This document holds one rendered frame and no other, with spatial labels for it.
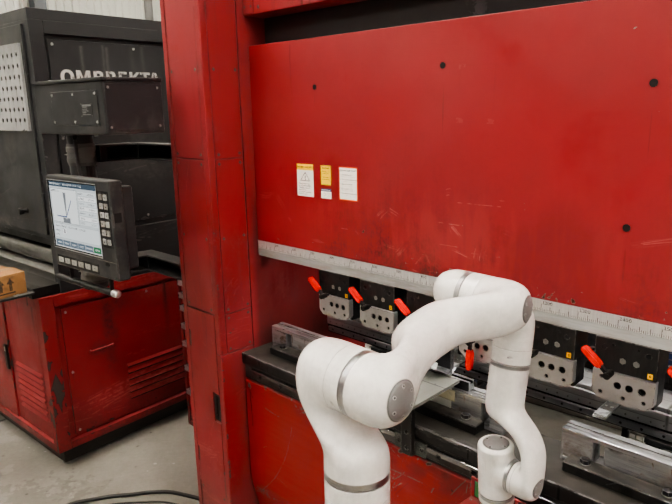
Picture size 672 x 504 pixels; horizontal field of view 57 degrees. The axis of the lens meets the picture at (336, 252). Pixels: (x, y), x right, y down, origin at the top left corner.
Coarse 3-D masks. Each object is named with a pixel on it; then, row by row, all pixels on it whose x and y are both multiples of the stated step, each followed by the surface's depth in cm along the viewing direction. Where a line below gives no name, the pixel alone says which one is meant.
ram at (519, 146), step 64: (640, 0) 135; (256, 64) 228; (320, 64) 205; (384, 64) 187; (448, 64) 171; (512, 64) 158; (576, 64) 147; (640, 64) 137; (256, 128) 234; (320, 128) 210; (384, 128) 191; (448, 128) 175; (512, 128) 161; (576, 128) 150; (640, 128) 140; (256, 192) 241; (320, 192) 216; (384, 192) 196; (448, 192) 179; (512, 192) 165; (576, 192) 152; (640, 192) 142; (384, 256) 200; (448, 256) 183; (512, 256) 168; (576, 256) 155; (640, 256) 145; (576, 320) 158
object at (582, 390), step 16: (336, 320) 262; (352, 320) 256; (352, 336) 258; (368, 336) 252; (384, 336) 245; (464, 368) 221; (480, 368) 215; (528, 384) 203; (544, 384) 199; (576, 384) 191; (544, 400) 200; (560, 400) 196; (576, 400) 192; (592, 400) 188; (592, 416) 190; (624, 416) 182; (640, 416) 179; (656, 416) 176; (640, 432) 181; (656, 432) 177
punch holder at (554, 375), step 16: (544, 336) 165; (560, 336) 162; (576, 336) 159; (544, 352) 166; (560, 352) 163; (576, 352) 161; (544, 368) 167; (560, 368) 164; (576, 368) 164; (560, 384) 164
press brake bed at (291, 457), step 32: (256, 384) 246; (288, 384) 232; (256, 416) 250; (288, 416) 234; (256, 448) 254; (288, 448) 238; (320, 448) 224; (416, 448) 191; (256, 480) 258; (288, 480) 242; (320, 480) 228; (416, 480) 193; (448, 480) 184
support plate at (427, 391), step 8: (424, 376) 194; (432, 376) 194; (440, 376) 194; (448, 376) 193; (424, 384) 188; (432, 384) 188; (440, 384) 188; (448, 384) 188; (456, 384) 190; (424, 392) 183; (432, 392) 183; (440, 392) 184; (416, 400) 178; (424, 400) 178
